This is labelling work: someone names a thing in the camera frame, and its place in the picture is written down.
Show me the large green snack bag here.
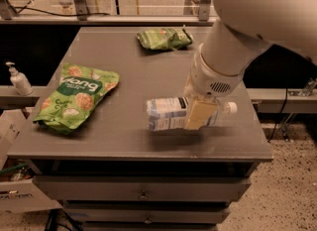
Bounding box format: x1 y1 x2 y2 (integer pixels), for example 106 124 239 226
33 63 120 134

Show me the small green snack bag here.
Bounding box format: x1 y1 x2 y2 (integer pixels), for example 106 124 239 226
137 28 193 51

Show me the grey drawer cabinet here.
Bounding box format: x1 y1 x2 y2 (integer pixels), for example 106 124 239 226
9 27 272 231

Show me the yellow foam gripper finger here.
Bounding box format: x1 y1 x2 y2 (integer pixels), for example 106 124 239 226
184 98 218 130

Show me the metal railing frame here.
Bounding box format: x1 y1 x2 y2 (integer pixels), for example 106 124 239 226
0 0 317 27

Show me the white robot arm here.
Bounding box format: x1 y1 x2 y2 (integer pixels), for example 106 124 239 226
184 0 317 130

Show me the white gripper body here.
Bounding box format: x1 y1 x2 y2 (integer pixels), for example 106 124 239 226
184 45 244 99

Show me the white cardboard box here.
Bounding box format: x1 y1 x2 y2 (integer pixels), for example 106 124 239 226
0 109 61 213

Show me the white pump dispenser bottle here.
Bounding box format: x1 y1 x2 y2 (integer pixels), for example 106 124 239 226
6 61 33 96

